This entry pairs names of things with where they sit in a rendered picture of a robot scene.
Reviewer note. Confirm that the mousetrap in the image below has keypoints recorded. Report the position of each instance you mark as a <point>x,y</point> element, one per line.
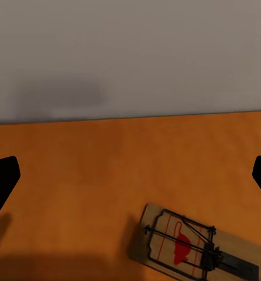
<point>188,250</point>

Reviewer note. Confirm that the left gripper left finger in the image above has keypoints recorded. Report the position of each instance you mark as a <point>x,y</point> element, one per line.
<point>9,176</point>

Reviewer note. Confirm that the cabinet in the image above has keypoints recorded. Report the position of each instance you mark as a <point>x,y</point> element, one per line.
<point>84,187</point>

